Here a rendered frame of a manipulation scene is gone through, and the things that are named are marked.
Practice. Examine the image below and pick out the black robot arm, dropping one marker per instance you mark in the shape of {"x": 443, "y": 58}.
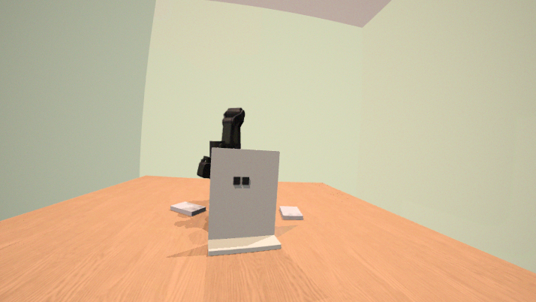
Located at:
{"x": 232, "y": 121}

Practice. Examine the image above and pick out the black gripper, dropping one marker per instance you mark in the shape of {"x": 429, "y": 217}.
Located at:
{"x": 228, "y": 145}

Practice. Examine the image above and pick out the grey panel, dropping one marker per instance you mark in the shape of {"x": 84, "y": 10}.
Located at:
{"x": 242, "y": 201}

